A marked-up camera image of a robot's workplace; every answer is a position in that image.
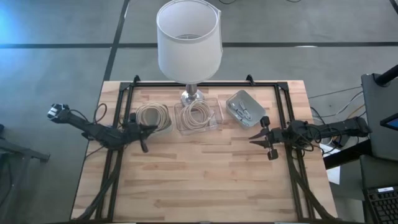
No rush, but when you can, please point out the blue lit screen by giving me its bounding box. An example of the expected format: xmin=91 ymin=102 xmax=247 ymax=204
xmin=379 ymin=113 xmax=398 ymax=131

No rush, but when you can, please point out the white paper sheet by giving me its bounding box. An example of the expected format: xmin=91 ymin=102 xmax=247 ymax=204
xmin=320 ymin=144 xmax=341 ymax=185

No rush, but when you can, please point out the black keyboard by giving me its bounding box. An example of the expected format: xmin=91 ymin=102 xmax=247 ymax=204
xmin=363 ymin=185 xmax=398 ymax=224

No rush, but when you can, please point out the black floor stand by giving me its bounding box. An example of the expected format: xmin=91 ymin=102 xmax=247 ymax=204
xmin=0 ymin=124 xmax=50 ymax=224

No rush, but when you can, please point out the white shade silver table lamp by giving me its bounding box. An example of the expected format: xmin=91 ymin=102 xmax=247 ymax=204
xmin=155 ymin=0 xmax=223 ymax=105

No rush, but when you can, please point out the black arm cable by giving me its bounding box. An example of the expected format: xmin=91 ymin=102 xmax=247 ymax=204
xmin=290 ymin=123 xmax=326 ymax=153
xmin=92 ymin=103 xmax=108 ymax=124

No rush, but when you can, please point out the clear plastic bin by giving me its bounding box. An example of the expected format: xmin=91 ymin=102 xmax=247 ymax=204
xmin=173 ymin=98 xmax=224 ymax=136

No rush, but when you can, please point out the grey cart panel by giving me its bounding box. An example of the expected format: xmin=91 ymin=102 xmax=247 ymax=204
xmin=361 ymin=73 xmax=398 ymax=162

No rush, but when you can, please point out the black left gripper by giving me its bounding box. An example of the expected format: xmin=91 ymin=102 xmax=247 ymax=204
xmin=126 ymin=112 xmax=159 ymax=153

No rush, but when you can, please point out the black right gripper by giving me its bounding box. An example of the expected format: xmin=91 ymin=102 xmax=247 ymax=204
xmin=248 ymin=116 xmax=282 ymax=161

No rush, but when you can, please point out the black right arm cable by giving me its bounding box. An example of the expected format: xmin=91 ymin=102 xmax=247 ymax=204
xmin=290 ymin=123 xmax=326 ymax=153

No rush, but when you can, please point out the beige HDMI cable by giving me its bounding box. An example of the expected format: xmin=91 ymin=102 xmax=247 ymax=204
xmin=179 ymin=99 xmax=215 ymax=131
xmin=135 ymin=102 xmax=172 ymax=132

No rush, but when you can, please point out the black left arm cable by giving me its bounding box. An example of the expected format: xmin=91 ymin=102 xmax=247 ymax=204
xmin=92 ymin=103 xmax=108 ymax=124

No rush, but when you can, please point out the black cart beam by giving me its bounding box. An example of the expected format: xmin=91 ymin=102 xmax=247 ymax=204
xmin=323 ymin=139 xmax=374 ymax=170

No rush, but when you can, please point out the black pole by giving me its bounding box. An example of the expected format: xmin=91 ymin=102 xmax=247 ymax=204
xmin=374 ymin=64 xmax=398 ymax=87

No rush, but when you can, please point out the black aluminium table frame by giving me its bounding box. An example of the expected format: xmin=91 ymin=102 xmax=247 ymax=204
xmin=76 ymin=74 xmax=335 ymax=222

